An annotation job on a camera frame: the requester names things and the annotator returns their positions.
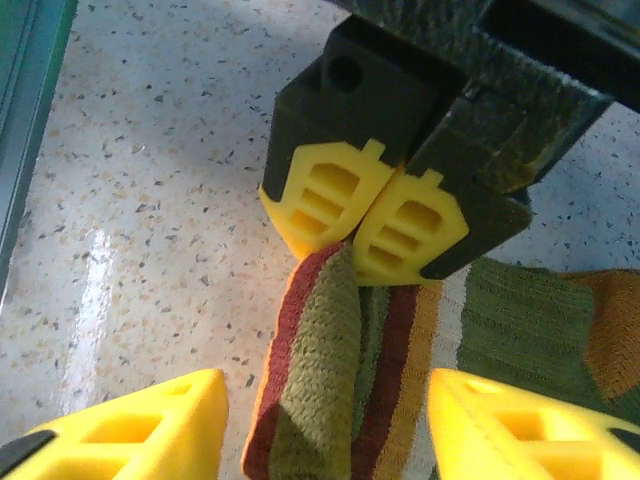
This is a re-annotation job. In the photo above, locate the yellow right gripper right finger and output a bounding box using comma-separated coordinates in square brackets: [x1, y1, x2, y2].
[428, 368, 640, 480]

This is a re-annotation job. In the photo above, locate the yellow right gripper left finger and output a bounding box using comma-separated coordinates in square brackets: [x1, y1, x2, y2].
[0, 368, 229, 480]

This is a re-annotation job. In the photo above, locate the green red orange striped sock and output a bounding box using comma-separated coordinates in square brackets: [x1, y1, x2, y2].
[241, 242, 640, 480]

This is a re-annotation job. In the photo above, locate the blue table edge strip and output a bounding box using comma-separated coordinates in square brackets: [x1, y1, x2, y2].
[0, 0, 79, 301]

